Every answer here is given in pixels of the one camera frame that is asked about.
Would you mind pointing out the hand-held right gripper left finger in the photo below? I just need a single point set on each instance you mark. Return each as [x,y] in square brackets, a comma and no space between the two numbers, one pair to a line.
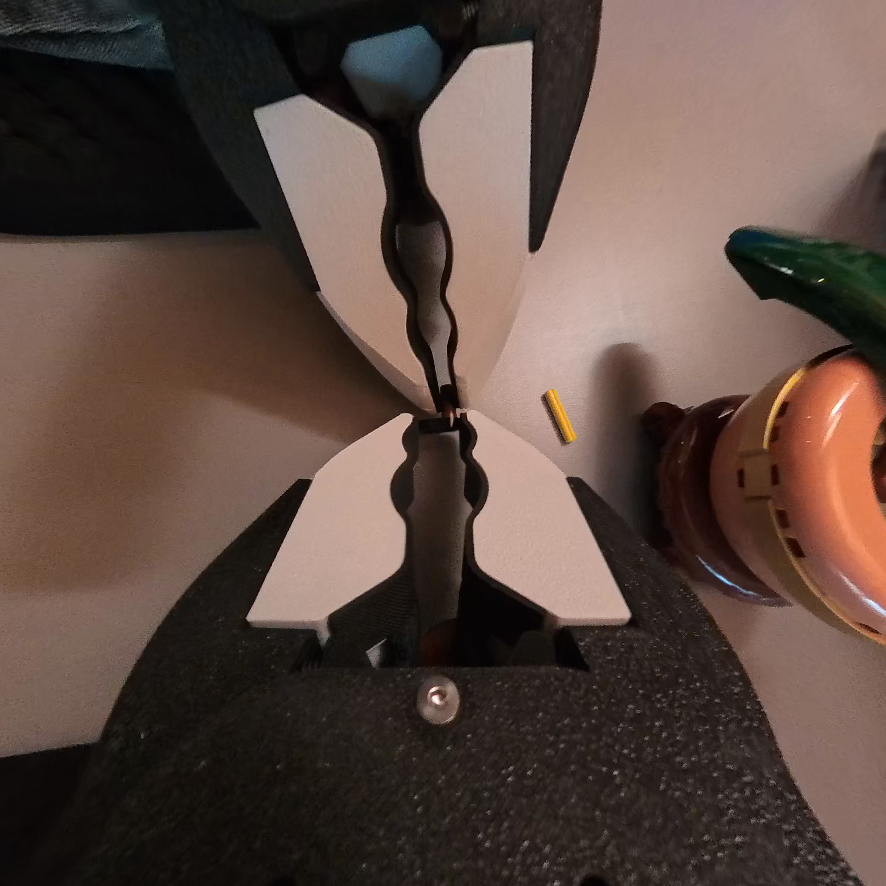
[339,547]

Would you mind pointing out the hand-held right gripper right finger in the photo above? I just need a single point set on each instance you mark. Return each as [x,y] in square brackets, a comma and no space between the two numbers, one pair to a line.
[547,547]

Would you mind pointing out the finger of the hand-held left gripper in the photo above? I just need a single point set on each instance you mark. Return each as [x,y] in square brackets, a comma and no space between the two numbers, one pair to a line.
[332,207]
[491,173]

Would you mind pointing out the yellow lego pin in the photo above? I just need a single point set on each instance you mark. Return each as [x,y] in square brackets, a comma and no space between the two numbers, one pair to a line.
[559,415]

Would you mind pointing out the black lego link piece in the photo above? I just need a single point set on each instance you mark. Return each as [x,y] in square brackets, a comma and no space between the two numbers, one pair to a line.
[439,423]

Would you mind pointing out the brown lego cylinder piece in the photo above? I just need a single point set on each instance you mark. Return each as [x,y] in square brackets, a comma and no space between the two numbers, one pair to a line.
[450,405]

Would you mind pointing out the lego flower pot model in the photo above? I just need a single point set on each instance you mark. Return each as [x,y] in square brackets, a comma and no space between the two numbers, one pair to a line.
[830,484]

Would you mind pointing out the person's right hand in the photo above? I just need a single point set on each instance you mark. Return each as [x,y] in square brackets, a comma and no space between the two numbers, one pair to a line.
[436,640]

